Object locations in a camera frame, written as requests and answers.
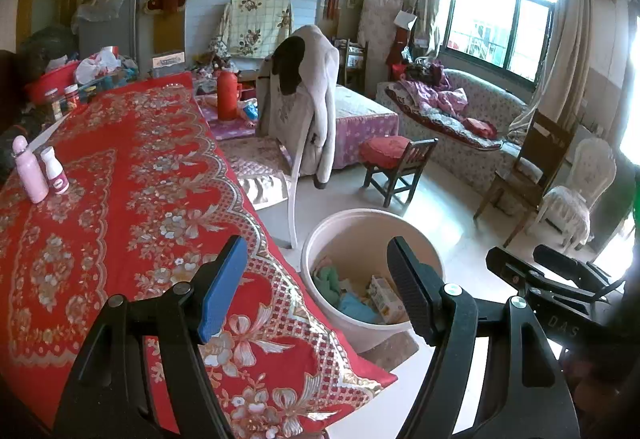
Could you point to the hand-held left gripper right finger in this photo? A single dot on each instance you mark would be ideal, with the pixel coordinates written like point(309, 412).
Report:
point(407, 289)

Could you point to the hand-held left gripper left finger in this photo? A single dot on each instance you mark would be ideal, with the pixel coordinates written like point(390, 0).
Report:
point(225, 289)

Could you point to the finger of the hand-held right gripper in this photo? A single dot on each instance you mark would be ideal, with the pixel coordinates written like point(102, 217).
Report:
point(570, 264)
point(510, 269)

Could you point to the white blue medicine box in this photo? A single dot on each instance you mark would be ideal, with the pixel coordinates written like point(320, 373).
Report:
point(382, 294)

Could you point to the white plastic bucket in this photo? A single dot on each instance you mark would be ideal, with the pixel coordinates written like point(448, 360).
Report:
point(360, 229)

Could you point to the blue cloth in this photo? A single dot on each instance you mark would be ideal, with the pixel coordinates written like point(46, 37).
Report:
point(357, 306)

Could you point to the green cloth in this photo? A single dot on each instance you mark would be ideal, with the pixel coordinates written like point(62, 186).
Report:
point(327, 281)

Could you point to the white ornate chair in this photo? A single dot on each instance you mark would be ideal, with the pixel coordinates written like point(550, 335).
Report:
point(590, 169)

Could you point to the small dark wooden chair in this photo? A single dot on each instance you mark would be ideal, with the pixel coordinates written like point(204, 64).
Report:
point(400, 179)

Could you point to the red floral tablecloth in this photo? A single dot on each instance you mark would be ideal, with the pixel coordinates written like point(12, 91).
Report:
point(125, 219)

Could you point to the brown wooden chair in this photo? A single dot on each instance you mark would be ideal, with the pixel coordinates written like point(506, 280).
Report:
point(545, 139)

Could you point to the red seat cushion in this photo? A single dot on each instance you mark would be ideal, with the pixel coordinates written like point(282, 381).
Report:
point(385, 150)

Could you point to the red floral sofa mat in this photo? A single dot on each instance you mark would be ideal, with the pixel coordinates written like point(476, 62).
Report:
point(450, 124)

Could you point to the low table purple cloth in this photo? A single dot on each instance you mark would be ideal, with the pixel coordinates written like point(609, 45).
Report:
point(360, 129)

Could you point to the floral sofa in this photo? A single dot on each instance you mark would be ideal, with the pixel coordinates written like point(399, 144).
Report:
point(480, 94)

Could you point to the blue plastic packet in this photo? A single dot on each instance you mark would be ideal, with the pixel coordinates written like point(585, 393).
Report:
point(250, 111)

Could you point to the pink purple clothes pile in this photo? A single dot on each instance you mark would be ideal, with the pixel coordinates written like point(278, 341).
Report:
point(430, 94)

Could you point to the red thermos flask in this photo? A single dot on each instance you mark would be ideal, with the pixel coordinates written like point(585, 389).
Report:
point(227, 96)

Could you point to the white pill bottle pink label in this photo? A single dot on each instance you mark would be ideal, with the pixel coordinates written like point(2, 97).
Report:
point(56, 174)

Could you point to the pink thermos bottle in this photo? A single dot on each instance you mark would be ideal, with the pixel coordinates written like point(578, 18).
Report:
point(32, 174)

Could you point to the black scarf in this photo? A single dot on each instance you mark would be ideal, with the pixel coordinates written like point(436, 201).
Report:
point(290, 64)

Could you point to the white paper sheet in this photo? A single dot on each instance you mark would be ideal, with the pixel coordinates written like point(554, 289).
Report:
point(50, 131)

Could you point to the grey cardboard box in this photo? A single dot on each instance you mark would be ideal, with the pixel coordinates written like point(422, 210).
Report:
point(167, 60)

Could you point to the red hanging bag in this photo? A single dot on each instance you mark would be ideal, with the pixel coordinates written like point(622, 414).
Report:
point(400, 44)

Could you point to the red labelled jar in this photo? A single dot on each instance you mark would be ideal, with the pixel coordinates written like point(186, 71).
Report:
point(71, 96)

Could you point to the window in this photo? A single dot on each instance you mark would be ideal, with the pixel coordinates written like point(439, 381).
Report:
point(500, 19)

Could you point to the clear glass jar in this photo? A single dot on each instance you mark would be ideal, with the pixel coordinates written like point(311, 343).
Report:
point(53, 105)

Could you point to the white plastic bag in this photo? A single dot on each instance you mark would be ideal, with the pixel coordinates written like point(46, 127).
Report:
point(97, 66)

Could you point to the floral cloth cover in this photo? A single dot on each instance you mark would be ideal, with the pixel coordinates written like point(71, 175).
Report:
point(250, 29)

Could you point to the red plastic basin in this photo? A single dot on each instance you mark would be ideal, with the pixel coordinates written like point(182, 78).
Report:
point(50, 81)

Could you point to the floral covered standing appliance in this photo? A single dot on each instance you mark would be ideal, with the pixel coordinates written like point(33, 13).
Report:
point(380, 14)

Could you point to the grey refrigerator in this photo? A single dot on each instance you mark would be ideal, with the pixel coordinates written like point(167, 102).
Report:
point(110, 29)

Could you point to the round brown wooden board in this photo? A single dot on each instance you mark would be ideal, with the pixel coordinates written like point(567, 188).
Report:
point(10, 84)

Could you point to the dark green bundle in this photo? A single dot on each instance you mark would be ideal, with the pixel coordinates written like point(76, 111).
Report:
point(47, 46)

